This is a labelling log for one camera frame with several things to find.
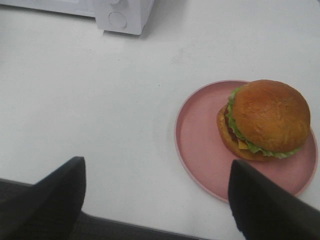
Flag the pink round plate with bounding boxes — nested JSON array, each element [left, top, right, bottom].
[[174, 80, 318, 202]]

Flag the burger with lettuce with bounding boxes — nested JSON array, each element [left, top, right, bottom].
[[216, 79, 311, 162]]

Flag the white microwave oven body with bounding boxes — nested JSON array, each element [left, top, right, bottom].
[[0, 0, 154, 36]]

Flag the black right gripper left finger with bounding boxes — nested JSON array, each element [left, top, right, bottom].
[[0, 156, 86, 240]]

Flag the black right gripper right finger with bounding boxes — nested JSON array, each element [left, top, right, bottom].
[[228, 160, 320, 240]]

